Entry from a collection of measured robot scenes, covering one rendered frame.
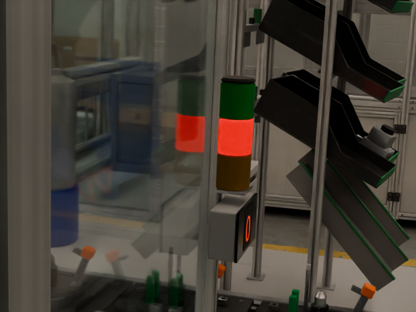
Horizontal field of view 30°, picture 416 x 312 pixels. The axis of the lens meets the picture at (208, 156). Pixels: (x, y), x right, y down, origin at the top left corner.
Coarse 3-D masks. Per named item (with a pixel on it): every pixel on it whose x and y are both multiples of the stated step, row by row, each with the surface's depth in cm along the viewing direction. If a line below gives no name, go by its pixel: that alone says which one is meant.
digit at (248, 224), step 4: (252, 204) 112; (248, 208) 110; (252, 208) 112; (248, 212) 110; (248, 216) 110; (248, 220) 111; (248, 224) 111; (248, 228) 111; (248, 232) 111; (244, 236) 109; (248, 236) 112; (244, 240) 109; (248, 240) 112; (244, 244) 109; (248, 244) 112; (244, 248) 109
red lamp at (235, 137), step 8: (224, 120) 106; (232, 120) 106; (240, 120) 106; (248, 120) 107; (224, 128) 106; (232, 128) 106; (240, 128) 106; (248, 128) 107; (224, 136) 107; (232, 136) 106; (240, 136) 106; (248, 136) 107; (224, 144) 107; (232, 144) 106; (240, 144) 106; (248, 144) 107; (224, 152) 107; (232, 152) 107; (240, 152) 107; (248, 152) 108
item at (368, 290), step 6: (366, 282) 128; (354, 288) 127; (360, 288) 128; (366, 288) 126; (372, 288) 126; (360, 294) 127; (366, 294) 126; (372, 294) 126; (360, 300) 127; (366, 300) 127; (360, 306) 127
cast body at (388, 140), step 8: (376, 128) 162; (384, 128) 161; (392, 128) 163; (360, 136) 166; (368, 136) 162; (376, 136) 162; (384, 136) 161; (392, 136) 161; (368, 144) 163; (376, 144) 162; (384, 144) 161; (376, 152) 162; (384, 152) 161; (392, 152) 163
